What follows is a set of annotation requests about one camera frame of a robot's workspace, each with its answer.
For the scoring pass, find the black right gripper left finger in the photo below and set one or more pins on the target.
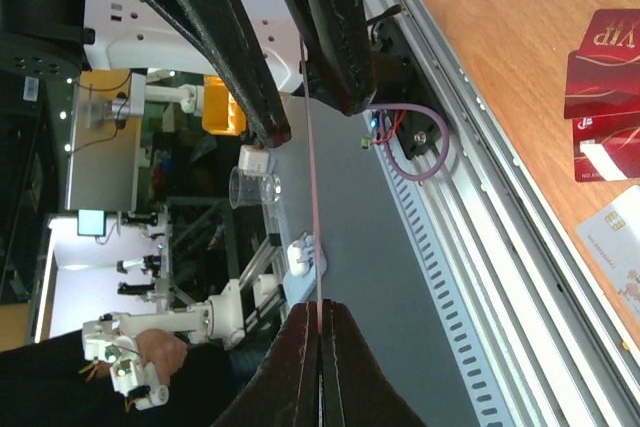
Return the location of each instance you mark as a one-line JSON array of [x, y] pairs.
[[284, 389]]

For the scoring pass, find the red vip card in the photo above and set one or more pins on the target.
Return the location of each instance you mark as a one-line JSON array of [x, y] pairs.
[[606, 148], [602, 77]]

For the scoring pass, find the grey slotted cable duct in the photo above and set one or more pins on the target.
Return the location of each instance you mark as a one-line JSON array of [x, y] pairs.
[[487, 399]]

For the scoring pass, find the yellow plastic bin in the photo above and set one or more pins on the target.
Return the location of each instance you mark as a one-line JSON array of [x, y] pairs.
[[221, 114]]

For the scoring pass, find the red VIP card far left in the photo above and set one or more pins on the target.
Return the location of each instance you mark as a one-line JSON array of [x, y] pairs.
[[606, 148]]

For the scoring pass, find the aluminium rail base front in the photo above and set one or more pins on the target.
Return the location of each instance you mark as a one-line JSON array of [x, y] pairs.
[[559, 352]]

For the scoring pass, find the white card centre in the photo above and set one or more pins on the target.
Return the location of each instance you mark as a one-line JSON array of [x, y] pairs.
[[612, 237]]

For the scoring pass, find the red card magnetic stripe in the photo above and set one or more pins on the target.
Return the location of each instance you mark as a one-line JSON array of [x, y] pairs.
[[316, 231]]

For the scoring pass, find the red VIP card left front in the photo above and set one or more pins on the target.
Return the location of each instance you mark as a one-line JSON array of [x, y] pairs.
[[602, 77]]

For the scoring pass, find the clear plastic cup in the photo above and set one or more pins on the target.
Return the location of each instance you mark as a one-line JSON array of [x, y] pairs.
[[249, 188]]

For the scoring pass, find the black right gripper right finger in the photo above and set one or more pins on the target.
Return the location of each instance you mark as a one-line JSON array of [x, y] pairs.
[[356, 392]]

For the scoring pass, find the white power adapter block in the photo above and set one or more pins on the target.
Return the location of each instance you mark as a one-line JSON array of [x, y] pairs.
[[253, 160]]

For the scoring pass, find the operator hand background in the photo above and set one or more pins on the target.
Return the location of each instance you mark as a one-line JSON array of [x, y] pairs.
[[164, 350]]

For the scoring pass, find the left small circuit board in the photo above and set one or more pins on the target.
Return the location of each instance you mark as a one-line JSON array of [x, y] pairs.
[[373, 133]]

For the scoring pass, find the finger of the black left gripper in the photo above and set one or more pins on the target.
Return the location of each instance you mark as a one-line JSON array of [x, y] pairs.
[[336, 37], [222, 32]]

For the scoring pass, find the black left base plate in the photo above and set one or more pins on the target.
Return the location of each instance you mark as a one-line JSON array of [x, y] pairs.
[[400, 79]]

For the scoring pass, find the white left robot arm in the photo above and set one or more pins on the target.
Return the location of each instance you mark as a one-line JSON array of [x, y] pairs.
[[60, 39]]

